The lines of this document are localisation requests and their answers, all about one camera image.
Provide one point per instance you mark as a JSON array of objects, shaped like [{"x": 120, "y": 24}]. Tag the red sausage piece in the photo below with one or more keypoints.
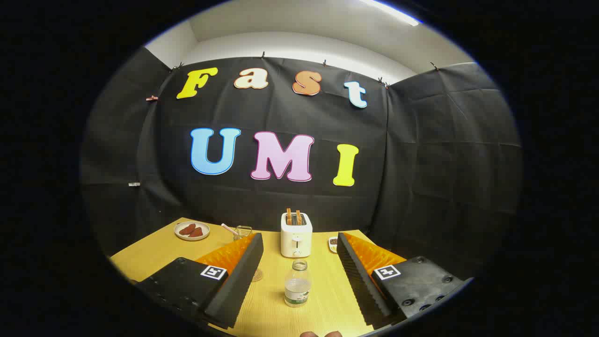
[
  {"x": 186, "y": 229},
  {"x": 196, "y": 232}
]

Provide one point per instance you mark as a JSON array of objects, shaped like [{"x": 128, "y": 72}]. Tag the pink striped straw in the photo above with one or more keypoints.
[{"x": 228, "y": 228}]

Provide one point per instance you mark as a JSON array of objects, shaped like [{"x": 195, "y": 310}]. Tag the black backdrop cloth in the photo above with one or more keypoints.
[{"x": 421, "y": 164}]

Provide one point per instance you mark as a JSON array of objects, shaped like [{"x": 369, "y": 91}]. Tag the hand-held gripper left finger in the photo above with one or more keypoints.
[{"x": 238, "y": 281}]

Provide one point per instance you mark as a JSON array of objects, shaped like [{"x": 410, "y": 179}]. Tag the white divided seed dish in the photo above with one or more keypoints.
[{"x": 333, "y": 244}]

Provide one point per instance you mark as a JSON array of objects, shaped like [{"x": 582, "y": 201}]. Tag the clear plastic juice bottle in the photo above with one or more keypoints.
[{"x": 297, "y": 286}]

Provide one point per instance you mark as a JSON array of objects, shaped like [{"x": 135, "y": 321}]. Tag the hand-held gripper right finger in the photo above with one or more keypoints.
[{"x": 360, "y": 281}]

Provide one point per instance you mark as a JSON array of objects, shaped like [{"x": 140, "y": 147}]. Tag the white toaster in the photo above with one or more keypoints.
[{"x": 296, "y": 241}]

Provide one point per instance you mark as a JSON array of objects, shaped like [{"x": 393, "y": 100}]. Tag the round cork coaster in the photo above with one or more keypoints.
[{"x": 257, "y": 275}]

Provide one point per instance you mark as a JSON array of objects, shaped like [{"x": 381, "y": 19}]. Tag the white round plate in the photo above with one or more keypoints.
[{"x": 180, "y": 235}]

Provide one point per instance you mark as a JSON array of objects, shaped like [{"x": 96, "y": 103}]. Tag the clear ribbed glass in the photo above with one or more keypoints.
[{"x": 243, "y": 231}]

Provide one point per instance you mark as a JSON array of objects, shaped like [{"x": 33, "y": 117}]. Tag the wooden table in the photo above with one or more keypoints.
[{"x": 271, "y": 309}]

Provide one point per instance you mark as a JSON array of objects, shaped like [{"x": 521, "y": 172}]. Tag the toast slice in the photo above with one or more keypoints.
[
  {"x": 288, "y": 216},
  {"x": 298, "y": 217}
]

